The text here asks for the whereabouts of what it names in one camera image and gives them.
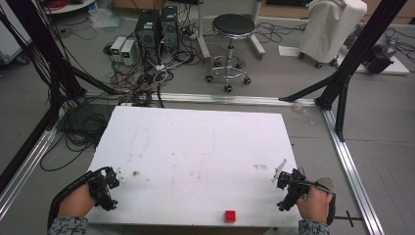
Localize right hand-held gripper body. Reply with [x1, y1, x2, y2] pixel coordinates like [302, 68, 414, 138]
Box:
[276, 167, 310, 212]

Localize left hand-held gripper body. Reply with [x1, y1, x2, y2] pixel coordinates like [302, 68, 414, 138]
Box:
[87, 166, 120, 212]

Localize person's right hand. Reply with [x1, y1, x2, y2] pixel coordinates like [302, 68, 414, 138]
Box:
[295, 185, 334, 225]

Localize person's left hand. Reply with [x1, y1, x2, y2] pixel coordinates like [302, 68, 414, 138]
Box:
[58, 183, 100, 218]

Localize white bench power supply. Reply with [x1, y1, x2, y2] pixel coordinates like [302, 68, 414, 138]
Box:
[110, 35, 128, 64]
[119, 39, 137, 67]

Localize white desk leg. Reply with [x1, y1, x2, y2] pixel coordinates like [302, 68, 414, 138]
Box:
[250, 0, 266, 61]
[195, 0, 212, 62]

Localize large black computer tower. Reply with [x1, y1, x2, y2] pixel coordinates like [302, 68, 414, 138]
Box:
[134, 9, 161, 65]

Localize white cloth covered cart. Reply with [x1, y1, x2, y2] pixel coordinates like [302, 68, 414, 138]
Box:
[298, 0, 369, 70]

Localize black round stool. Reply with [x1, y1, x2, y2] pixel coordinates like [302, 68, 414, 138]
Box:
[204, 13, 256, 94]

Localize dark grey machine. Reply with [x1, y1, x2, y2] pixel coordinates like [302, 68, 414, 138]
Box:
[346, 23, 399, 75]

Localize white floor board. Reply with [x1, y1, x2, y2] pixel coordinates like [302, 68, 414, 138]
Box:
[278, 44, 411, 76]

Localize slim black computer tower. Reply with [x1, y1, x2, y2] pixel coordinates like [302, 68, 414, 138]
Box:
[159, 5, 180, 53]

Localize clear plastic bag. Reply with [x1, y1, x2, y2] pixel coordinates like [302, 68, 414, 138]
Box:
[88, 3, 126, 31]

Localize round white table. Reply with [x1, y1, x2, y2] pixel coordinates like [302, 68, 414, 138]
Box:
[41, 0, 97, 16]

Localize grey right hand strap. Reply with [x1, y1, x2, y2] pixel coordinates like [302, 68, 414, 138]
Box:
[314, 176, 337, 227]

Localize black cable tangle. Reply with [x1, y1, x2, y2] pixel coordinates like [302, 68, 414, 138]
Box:
[39, 97, 114, 172]

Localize long aluminium floor rail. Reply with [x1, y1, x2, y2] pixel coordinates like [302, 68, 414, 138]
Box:
[82, 91, 318, 108]

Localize white and red cable bundle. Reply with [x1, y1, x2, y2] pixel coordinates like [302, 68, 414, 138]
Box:
[104, 48, 200, 107]

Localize black braced frame post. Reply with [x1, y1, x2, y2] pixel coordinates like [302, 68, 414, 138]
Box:
[279, 0, 409, 142]

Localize loose black floor cables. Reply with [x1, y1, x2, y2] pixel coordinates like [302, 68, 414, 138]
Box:
[254, 21, 309, 46]

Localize black frame post with cables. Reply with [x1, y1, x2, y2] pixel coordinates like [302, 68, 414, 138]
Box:
[0, 0, 125, 194]

